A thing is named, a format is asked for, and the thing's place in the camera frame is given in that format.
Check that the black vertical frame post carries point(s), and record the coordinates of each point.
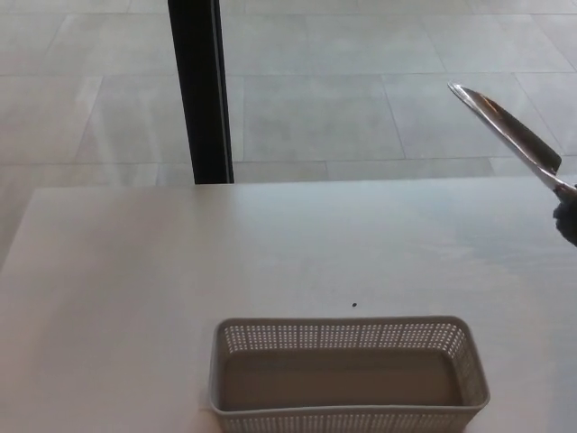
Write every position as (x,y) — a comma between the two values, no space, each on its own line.
(200,90)

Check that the grey perforated plastic basket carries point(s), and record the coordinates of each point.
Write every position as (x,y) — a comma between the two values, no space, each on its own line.
(338,381)

